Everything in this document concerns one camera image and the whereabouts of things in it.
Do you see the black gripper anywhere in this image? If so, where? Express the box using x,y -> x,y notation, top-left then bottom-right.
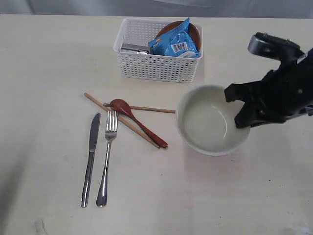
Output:
224,56 -> 313,129

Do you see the grey-green ceramic bowl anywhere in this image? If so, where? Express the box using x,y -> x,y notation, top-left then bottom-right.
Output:
176,85 -> 250,156

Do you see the blue snack packet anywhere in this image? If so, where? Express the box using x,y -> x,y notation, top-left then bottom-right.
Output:
148,18 -> 200,59

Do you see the brown ceramic plate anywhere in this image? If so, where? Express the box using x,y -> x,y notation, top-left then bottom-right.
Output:
155,21 -> 201,51

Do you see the white perforated plastic basket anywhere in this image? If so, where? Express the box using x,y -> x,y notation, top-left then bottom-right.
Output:
113,18 -> 203,83

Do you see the brown wooden spoon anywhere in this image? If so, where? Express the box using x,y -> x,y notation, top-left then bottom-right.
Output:
110,99 -> 168,148

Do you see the silver fork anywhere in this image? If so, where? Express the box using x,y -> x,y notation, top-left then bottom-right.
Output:
96,111 -> 118,207

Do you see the brown wooden chopstick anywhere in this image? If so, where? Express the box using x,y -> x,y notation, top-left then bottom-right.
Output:
84,93 -> 160,148
130,106 -> 176,114

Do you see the silver table knife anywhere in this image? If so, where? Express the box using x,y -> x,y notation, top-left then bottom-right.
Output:
81,113 -> 101,208

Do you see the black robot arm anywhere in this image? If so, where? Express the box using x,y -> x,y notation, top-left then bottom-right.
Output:
224,50 -> 313,128

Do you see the silver metal tin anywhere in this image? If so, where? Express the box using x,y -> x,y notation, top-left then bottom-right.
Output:
119,43 -> 150,54

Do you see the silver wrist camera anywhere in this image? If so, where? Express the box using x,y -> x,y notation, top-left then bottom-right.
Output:
247,32 -> 304,63

